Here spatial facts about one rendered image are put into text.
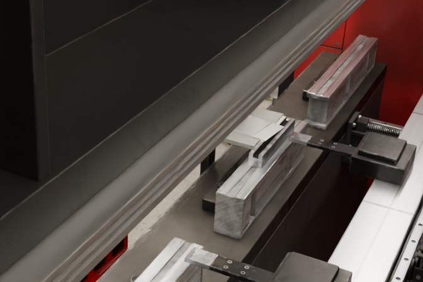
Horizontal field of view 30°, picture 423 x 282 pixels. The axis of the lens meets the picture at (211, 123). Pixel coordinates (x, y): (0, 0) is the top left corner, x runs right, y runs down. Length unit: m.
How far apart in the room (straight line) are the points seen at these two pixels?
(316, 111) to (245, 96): 1.32
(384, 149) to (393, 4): 0.90
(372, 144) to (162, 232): 0.47
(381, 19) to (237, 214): 1.10
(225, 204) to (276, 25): 0.76
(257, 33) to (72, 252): 0.36
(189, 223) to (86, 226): 1.09
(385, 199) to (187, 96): 0.94
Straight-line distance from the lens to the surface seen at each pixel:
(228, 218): 1.55
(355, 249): 1.40
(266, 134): 1.69
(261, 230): 1.60
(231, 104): 0.69
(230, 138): 1.67
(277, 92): 1.62
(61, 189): 0.51
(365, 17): 2.48
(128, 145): 0.58
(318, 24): 0.91
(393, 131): 2.11
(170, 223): 1.60
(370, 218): 1.49
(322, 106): 2.01
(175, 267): 1.33
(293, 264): 1.25
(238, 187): 1.56
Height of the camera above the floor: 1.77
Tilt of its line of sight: 27 degrees down
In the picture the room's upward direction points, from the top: 4 degrees clockwise
